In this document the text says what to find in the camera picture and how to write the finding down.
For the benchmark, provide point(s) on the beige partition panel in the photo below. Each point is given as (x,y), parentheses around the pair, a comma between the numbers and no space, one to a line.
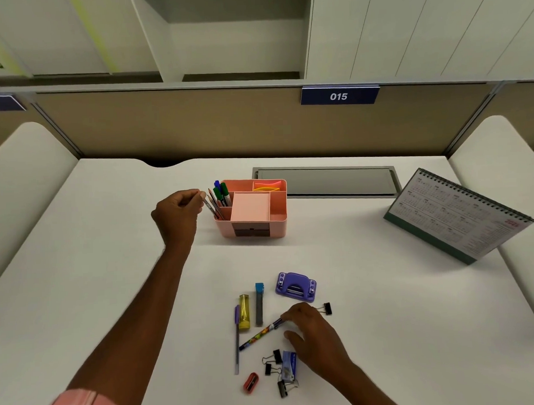
(521,108)
(203,123)
(11,130)

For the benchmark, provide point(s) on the green capped white marker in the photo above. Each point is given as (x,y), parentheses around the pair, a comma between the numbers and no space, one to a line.
(225,189)
(217,195)

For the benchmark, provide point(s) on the purple gel pen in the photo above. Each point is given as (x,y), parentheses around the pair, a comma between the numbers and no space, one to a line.
(237,339)

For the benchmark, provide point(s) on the blue number sign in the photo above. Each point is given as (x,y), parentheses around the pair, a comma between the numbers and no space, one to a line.
(318,96)
(1,103)

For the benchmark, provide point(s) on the green spiral desk calendar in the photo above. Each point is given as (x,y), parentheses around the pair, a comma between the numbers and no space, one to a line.
(455,215)

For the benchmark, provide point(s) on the white open shelf unit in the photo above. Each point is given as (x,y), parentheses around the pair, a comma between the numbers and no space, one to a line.
(235,44)

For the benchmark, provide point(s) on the yellow transparent lead case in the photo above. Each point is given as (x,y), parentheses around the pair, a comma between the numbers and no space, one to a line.
(244,312)

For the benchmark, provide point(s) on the yellow sticky note pad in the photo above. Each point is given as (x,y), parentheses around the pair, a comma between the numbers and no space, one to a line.
(265,189)

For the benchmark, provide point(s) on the dark pen colourful print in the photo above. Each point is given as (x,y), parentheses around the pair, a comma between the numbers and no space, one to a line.
(258,336)

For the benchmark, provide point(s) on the grey lead case blue cap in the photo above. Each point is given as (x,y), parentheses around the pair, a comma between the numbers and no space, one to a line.
(259,303)

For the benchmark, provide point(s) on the red pencil sharpener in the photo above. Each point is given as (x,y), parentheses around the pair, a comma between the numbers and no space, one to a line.
(251,383)

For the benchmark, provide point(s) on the white side divider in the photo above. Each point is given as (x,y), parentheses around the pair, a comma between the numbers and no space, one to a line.
(21,187)
(507,187)

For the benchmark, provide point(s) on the blue staple box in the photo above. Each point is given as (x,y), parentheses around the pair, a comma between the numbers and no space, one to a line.
(289,365)

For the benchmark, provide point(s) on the white panelled cabinet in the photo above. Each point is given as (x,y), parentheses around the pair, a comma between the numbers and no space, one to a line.
(418,28)

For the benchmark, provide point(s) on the person's left forearm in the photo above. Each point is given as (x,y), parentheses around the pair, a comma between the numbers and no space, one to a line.
(131,327)

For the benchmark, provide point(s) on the purple hole punch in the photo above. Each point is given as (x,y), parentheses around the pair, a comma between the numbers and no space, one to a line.
(296,284)

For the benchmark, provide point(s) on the person's right forearm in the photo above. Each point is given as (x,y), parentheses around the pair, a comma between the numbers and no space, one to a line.
(370,393)

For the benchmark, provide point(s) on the pink desk organizer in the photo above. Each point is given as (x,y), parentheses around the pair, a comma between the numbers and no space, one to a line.
(249,207)

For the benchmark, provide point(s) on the person's left hand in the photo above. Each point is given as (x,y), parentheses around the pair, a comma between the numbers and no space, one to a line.
(178,216)

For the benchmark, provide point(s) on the person's right hand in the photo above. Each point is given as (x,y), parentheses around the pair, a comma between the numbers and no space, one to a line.
(320,342)

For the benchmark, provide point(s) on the black pencil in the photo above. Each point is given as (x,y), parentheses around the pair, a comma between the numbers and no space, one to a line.
(221,212)

